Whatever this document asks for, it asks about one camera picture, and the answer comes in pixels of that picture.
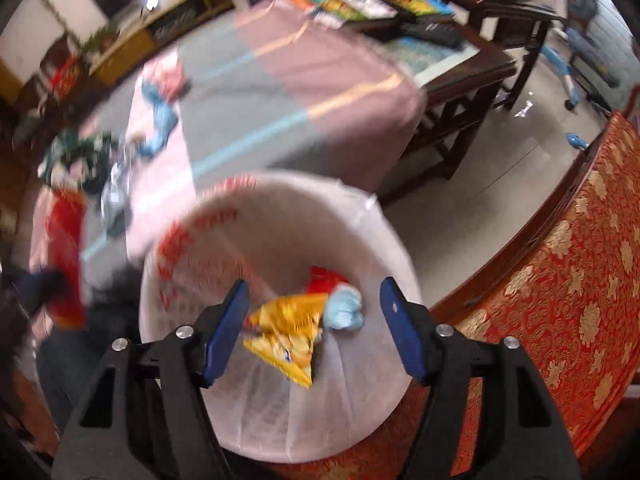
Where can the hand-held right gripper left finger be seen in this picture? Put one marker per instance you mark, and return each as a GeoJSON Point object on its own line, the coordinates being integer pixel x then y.
{"type": "Point", "coordinates": [227, 330]}

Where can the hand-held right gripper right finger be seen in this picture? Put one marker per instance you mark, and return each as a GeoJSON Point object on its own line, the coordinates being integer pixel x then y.
{"type": "Point", "coordinates": [400, 330]}

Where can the yellow snack wrapper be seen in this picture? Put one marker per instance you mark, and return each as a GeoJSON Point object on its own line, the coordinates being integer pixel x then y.
{"type": "Point", "coordinates": [285, 330]}

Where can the white bag-lined trash bin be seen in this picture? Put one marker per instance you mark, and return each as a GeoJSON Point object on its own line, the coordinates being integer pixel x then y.
{"type": "Point", "coordinates": [300, 220]}

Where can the light blue crumpled tissue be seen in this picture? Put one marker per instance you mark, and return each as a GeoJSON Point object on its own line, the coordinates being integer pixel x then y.
{"type": "Point", "coordinates": [342, 310]}

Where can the person's dark trouser legs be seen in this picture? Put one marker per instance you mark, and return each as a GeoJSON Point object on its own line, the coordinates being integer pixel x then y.
{"type": "Point", "coordinates": [65, 375]}

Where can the silver foil wrapper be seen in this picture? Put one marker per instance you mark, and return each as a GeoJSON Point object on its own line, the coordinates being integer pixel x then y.
{"type": "Point", "coordinates": [116, 195]}

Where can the dark wooden coffee table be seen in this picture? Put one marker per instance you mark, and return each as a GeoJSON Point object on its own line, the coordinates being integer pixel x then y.
{"type": "Point", "coordinates": [450, 125]}

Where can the red gift box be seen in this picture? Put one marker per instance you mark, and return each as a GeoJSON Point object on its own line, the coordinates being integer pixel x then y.
{"type": "Point", "coordinates": [65, 77]}

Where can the blue red snack wrapper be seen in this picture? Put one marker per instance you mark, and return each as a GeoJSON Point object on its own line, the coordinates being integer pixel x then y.
{"type": "Point", "coordinates": [160, 105]}

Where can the clear plastic scrap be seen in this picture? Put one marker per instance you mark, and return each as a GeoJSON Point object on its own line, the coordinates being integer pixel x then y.
{"type": "Point", "coordinates": [523, 110]}

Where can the yellow TV cabinet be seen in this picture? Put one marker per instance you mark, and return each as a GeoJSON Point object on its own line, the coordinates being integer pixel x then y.
{"type": "Point", "coordinates": [125, 55]}

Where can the striped cloth covered table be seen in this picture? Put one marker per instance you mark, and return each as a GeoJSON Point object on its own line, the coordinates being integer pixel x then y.
{"type": "Point", "coordinates": [300, 85]}

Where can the potted green plant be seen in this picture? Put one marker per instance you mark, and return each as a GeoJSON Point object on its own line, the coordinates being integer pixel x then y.
{"type": "Point", "coordinates": [100, 42]}

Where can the small blue floor toy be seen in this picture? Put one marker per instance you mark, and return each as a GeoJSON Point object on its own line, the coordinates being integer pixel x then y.
{"type": "Point", "coordinates": [577, 141]}

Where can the black remote control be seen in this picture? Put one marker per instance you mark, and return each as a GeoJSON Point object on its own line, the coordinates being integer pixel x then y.
{"type": "Point", "coordinates": [432, 35]}

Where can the blue orange picture book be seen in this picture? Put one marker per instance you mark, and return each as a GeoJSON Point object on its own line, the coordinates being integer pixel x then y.
{"type": "Point", "coordinates": [415, 2]}

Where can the white cover picture book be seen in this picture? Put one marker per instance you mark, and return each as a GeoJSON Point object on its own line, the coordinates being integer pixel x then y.
{"type": "Point", "coordinates": [360, 2]}

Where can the blue children's swivel chair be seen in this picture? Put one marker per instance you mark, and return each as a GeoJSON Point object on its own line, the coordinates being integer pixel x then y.
{"type": "Point", "coordinates": [585, 55]}

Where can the dark wooden side table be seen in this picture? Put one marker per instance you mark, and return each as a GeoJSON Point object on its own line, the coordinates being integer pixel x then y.
{"type": "Point", "coordinates": [505, 15]}

